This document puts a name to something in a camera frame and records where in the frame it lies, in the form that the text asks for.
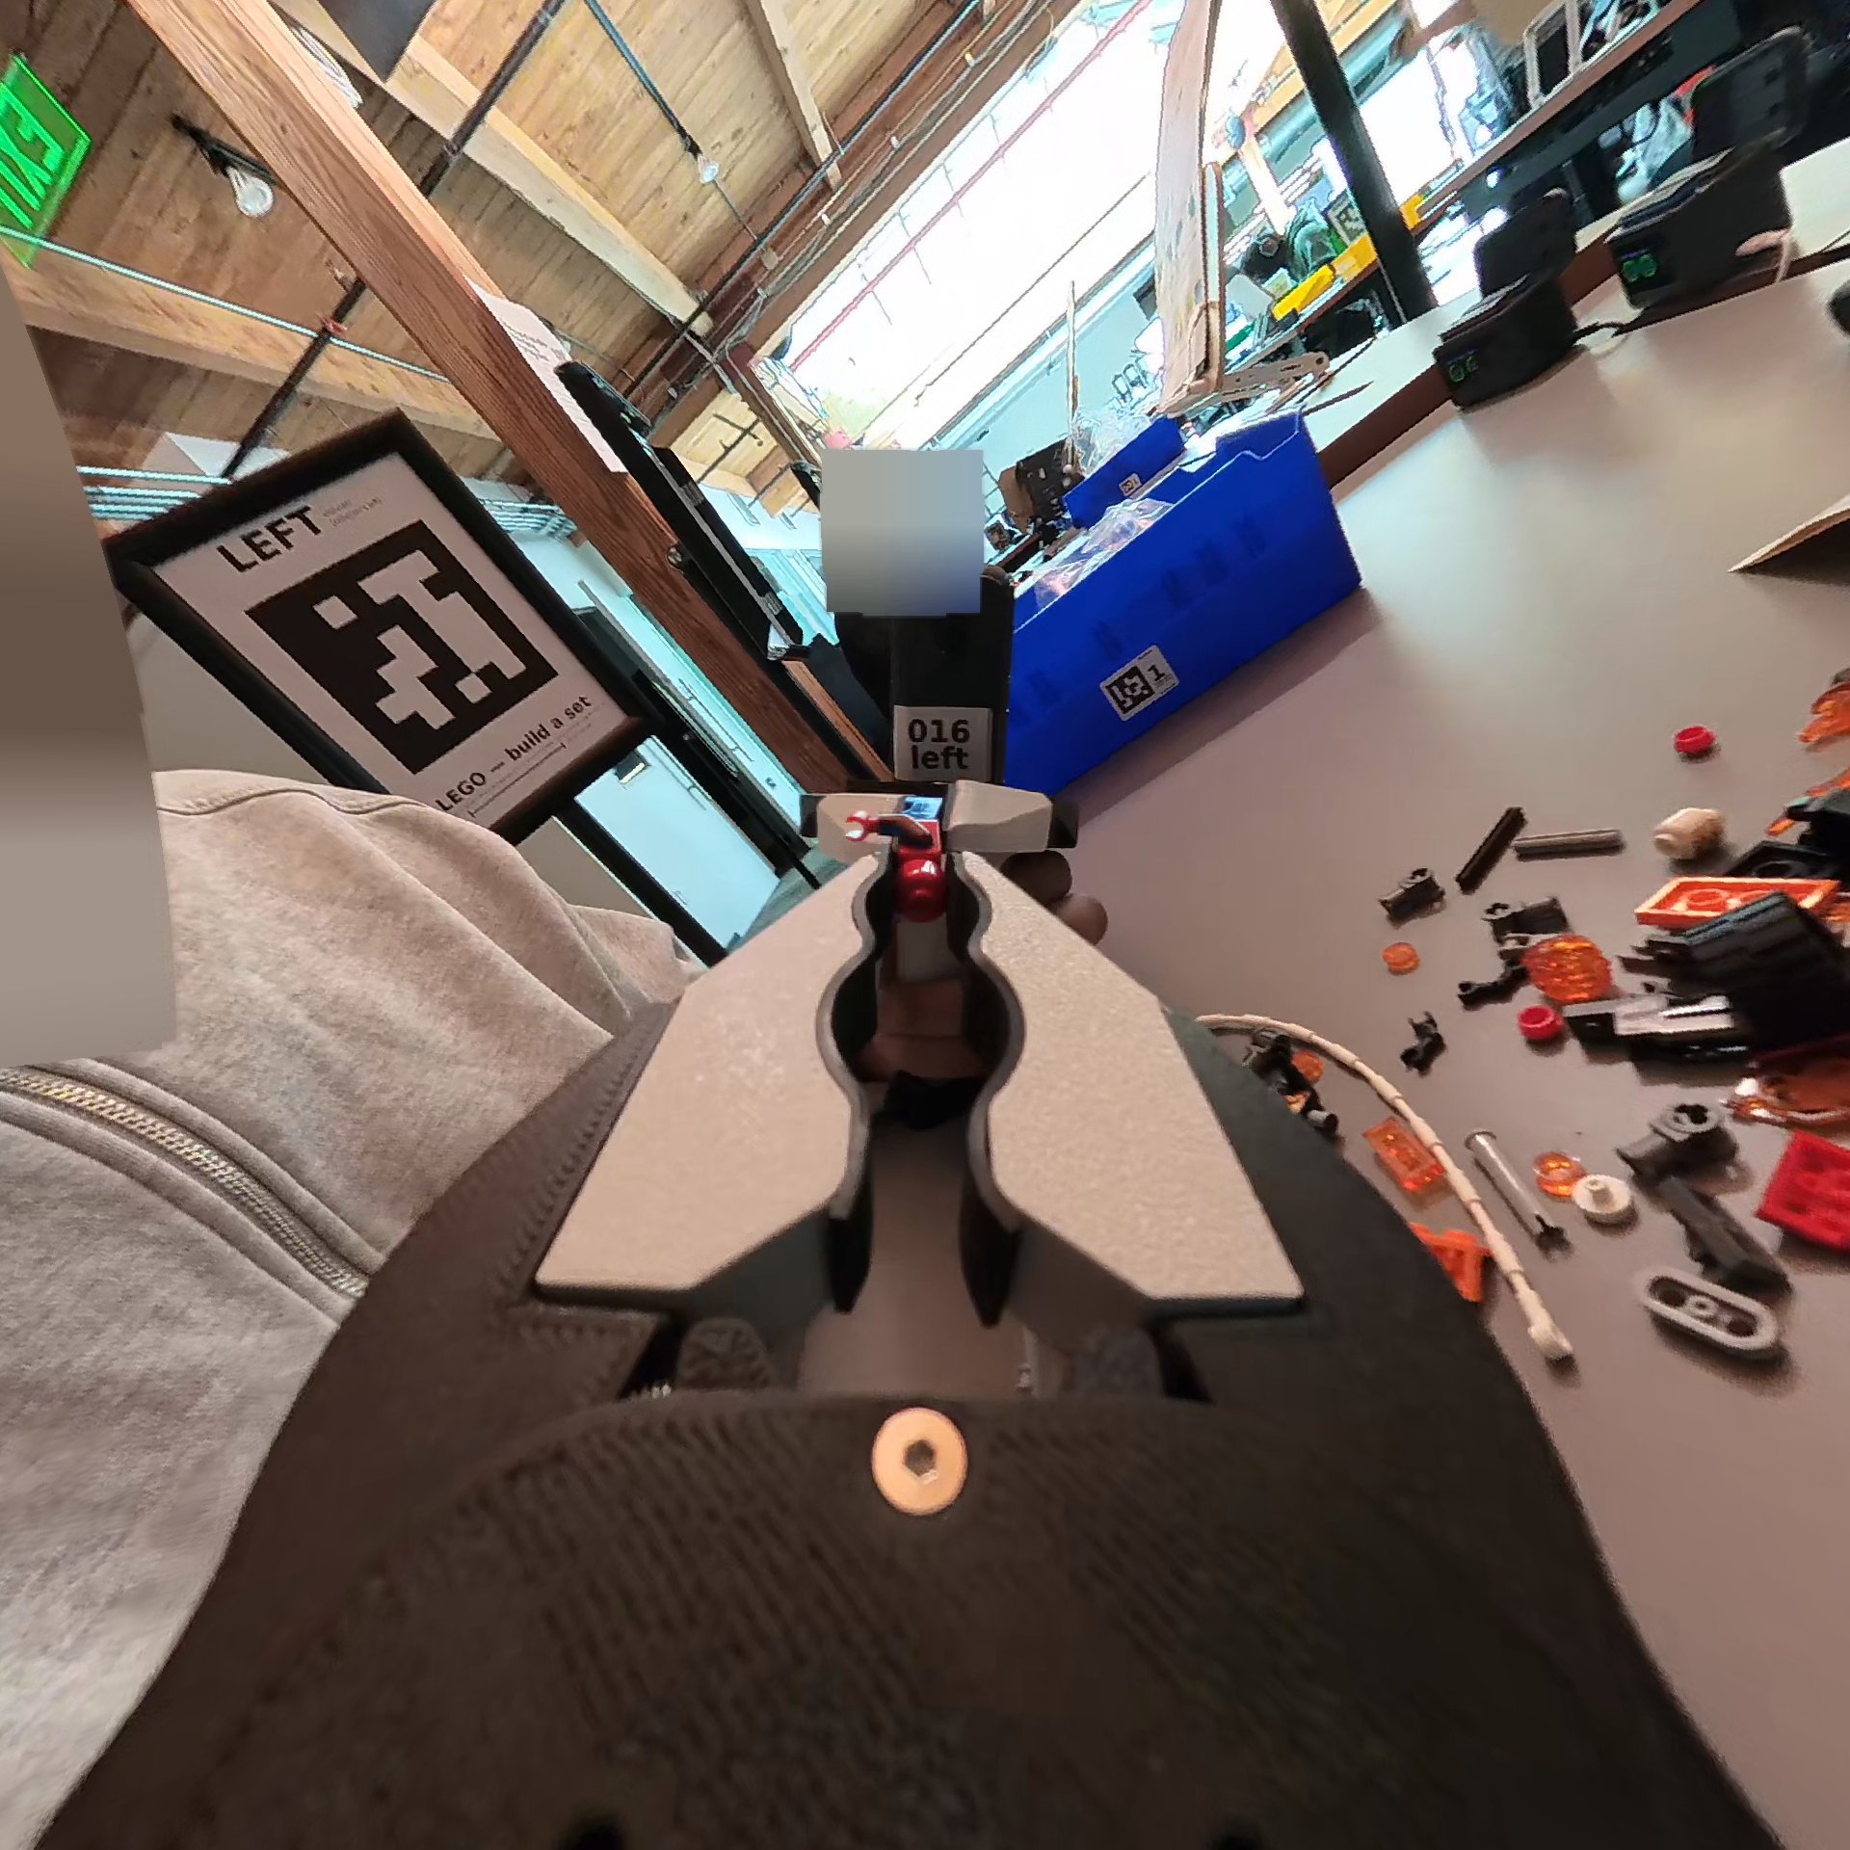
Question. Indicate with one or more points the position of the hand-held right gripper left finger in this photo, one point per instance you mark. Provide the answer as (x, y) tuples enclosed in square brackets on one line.
[(695, 1128)]

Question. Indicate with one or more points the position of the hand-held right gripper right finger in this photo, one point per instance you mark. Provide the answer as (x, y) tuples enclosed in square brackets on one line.
[(1142, 1142)]

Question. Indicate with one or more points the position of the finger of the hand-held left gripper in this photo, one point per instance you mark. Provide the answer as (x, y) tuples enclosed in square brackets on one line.
[(1012, 818), (838, 813)]

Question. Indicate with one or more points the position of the small blue red lego assembly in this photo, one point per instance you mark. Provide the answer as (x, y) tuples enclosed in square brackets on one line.
[(920, 876)]

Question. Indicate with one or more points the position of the person's left forearm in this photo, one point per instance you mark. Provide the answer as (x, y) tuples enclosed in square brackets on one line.
[(435, 896)]

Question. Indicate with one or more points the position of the scattered lego pieces pile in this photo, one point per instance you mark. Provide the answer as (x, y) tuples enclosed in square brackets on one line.
[(1750, 955)]

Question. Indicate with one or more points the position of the person's left hand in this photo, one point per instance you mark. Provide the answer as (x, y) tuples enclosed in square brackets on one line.
[(1063, 896)]

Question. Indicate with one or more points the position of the clear plastic bag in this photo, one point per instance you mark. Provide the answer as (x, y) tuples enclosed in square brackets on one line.
[(1112, 526)]

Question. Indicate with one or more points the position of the blue plastic bin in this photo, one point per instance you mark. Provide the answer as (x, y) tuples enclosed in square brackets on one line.
[(1185, 651)]

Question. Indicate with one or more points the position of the white paper notice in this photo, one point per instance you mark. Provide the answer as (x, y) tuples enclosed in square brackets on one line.
[(559, 383)]

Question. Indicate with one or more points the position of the black framed marker sign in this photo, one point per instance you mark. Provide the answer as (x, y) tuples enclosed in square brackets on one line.
[(390, 637)]

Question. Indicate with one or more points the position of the upright cardboard panel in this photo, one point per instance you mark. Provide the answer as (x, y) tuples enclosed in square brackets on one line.
[(1185, 187)]

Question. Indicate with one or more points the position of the grey zip hoodie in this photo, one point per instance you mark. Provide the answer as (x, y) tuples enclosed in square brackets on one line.
[(144, 1372)]

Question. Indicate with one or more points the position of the black charger box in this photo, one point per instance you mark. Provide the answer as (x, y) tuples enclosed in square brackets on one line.
[(1699, 231), (1525, 231), (1512, 340)]

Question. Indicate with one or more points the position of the black steel pillar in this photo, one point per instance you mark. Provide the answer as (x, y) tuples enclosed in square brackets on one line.
[(1351, 143)]

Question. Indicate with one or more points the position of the flat cardboard sheet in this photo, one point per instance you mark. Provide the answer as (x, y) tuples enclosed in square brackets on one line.
[(1806, 543)]

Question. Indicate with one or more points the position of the black office chair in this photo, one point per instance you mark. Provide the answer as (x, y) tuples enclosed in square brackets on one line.
[(1756, 87)]

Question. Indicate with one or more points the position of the green exit sign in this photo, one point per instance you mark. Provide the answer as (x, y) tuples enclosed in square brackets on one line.
[(37, 153)]

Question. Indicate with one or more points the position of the wooden support post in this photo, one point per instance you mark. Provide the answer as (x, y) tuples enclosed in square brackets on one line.
[(435, 274)]

